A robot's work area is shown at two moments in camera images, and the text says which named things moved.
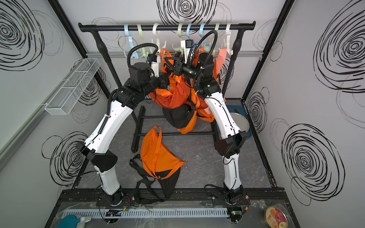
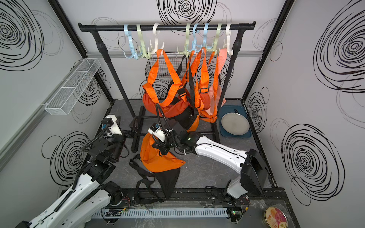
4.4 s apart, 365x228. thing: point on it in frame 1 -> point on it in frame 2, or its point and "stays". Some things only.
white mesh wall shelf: [63, 101] stays
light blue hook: [201, 28] -> [206, 27]
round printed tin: [275, 218] stays
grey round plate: [242, 122] stays
